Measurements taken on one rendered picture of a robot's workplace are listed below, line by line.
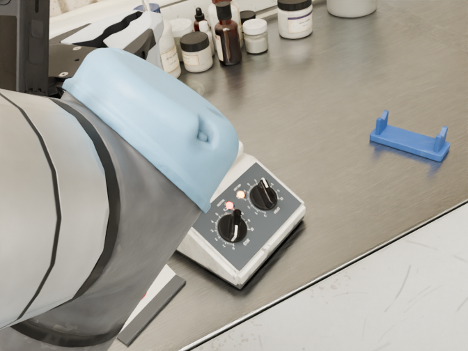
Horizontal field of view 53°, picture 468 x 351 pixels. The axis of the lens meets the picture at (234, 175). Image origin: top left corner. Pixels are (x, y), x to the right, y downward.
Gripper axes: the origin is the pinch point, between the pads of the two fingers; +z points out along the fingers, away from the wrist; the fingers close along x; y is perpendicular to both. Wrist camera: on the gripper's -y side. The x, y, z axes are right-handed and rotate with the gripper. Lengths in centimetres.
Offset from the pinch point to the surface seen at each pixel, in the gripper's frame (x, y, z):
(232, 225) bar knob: 8.5, 19.7, -4.6
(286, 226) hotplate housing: 12.2, 23.5, 0.4
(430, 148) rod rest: 24.4, 24.5, 20.7
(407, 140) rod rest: 21.3, 24.4, 21.7
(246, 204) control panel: 7.9, 20.8, -0.3
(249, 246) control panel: 10.0, 22.5, -4.4
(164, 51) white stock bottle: -21.4, 19.1, 28.6
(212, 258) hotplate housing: 7.1, 22.3, -7.5
